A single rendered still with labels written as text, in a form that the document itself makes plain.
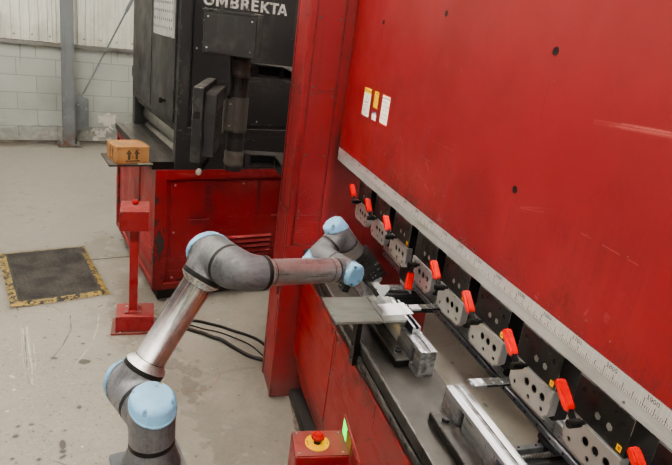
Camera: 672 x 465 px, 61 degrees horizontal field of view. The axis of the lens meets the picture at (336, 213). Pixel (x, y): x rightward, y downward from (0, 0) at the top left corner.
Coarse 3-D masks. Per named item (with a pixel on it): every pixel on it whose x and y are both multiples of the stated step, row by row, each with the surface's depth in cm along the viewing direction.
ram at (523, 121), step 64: (384, 0) 222; (448, 0) 173; (512, 0) 142; (576, 0) 120; (640, 0) 104; (384, 64) 220; (448, 64) 172; (512, 64) 141; (576, 64) 119; (640, 64) 104; (384, 128) 218; (448, 128) 171; (512, 128) 140; (576, 128) 119; (640, 128) 103; (384, 192) 216; (448, 192) 170; (512, 192) 139; (576, 192) 118; (640, 192) 103; (512, 256) 139; (576, 256) 118; (640, 256) 102; (576, 320) 117; (640, 320) 102; (640, 384) 102
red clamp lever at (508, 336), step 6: (504, 330) 134; (510, 330) 135; (504, 336) 134; (510, 336) 134; (510, 342) 133; (510, 348) 132; (516, 348) 132; (510, 354) 132; (516, 354) 132; (516, 360) 131; (510, 366) 131; (516, 366) 130; (522, 366) 130
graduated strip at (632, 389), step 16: (352, 160) 252; (368, 176) 233; (416, 208) 190; (432, 224) 179; (448, 240) 169; (464, 256) 160; (496, 272) 145; (512, 288) 138; (528, 304) 132; (544, 320) 127; (560, 336) 122; (576, 336) 117; (592, 352) 113; (608, 368) 109; (624, 384) 105; (640, 400) 102; (656, 400) 98; (656, 416) 98
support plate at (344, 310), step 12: (324, 300) 206; (336, 300) 207; (348, 300) 208; (360, 300) 210; (384, 300) 212; (336, 312) 198; (348, 312) 199; (360, 312) 201; (372, 312) 202; (336, 324) 192
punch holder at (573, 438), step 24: (576, 408) 116; (600, 408) 110; (576, 432) 116; (600, 432) 110; (624, 432) 105; (648, 432) 104; (576, 456) 116; (600, 456) 110; (624, 456) 105; (648, 456) 107
